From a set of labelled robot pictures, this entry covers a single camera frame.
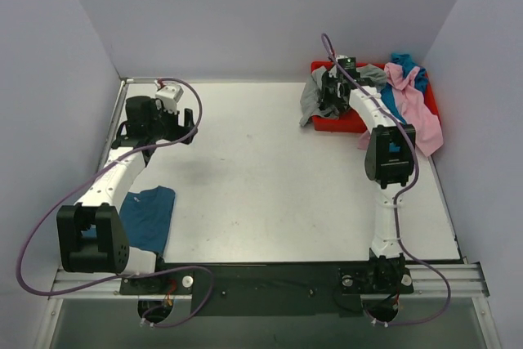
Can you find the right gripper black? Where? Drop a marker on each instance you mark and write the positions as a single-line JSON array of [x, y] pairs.
[[329, 96]]

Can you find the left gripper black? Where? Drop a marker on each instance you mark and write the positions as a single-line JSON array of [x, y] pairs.
[[178, 121]]

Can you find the grey t shirt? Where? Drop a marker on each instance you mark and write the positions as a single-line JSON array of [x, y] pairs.
[[310, 98]]

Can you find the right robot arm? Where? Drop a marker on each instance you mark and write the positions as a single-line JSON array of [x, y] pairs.
[[388, 163]]

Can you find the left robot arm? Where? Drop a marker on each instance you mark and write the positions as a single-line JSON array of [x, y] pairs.
[[91, 233]]

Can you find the red plastic bin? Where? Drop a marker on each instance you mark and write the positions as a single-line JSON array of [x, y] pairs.
[[347, 122]]

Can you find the teal t shirt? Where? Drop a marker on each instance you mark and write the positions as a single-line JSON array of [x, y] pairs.
[[406, 62]]

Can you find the pink t shirt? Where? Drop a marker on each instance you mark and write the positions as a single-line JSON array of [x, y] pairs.
[[367, 102]]

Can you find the folded dark blue t shirt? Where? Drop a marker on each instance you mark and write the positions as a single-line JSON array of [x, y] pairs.
[[146, 218]]

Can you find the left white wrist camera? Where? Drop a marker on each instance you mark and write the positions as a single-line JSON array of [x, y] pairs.
[[168, 96]]

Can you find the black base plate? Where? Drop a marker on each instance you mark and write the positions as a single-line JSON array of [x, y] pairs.
[[276, 288]]

